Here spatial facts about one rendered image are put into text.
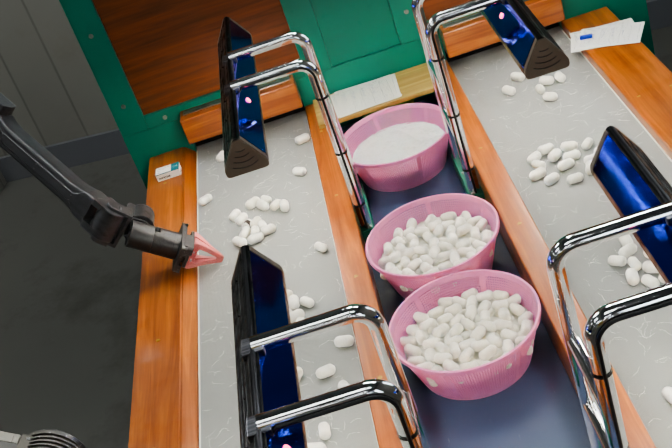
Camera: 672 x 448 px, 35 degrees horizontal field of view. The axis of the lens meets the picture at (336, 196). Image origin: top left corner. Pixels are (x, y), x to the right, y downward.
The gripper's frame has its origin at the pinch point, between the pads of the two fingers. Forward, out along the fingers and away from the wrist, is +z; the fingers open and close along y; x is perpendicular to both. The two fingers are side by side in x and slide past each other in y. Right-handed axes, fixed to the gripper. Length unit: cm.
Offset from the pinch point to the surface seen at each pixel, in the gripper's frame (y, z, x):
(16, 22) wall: 235, -64, 59
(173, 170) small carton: 41.1, -9.8, 4.3
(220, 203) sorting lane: 25.8, 1.0, 1.2
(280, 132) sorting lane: 52, 14, -9
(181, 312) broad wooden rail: -16.2, -6.4, 4.6
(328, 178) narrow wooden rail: 16.8, 19.8, -17.2
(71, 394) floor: 74, -11, 106
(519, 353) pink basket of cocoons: -55, 40, -31
